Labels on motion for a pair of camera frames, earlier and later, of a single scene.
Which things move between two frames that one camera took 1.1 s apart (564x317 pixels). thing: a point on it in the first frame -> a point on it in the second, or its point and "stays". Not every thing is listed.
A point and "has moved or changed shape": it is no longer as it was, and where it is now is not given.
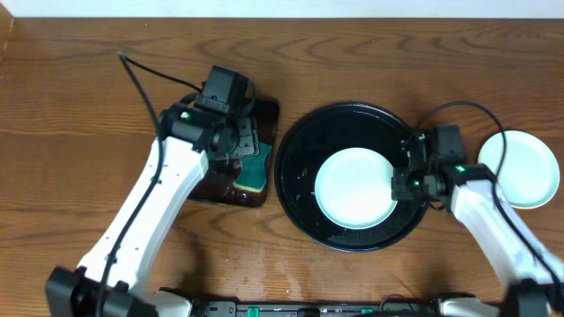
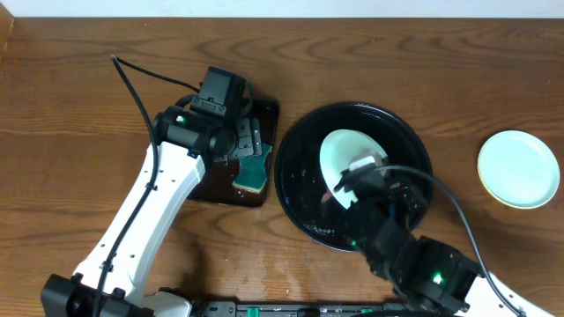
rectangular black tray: [216, 183] stays
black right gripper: [400, 191] -> [408, 195]
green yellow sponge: [251, 175] stays
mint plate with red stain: [528, 173] stays
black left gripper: [247, 143] stays
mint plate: [353, 188] has moved or changed shape
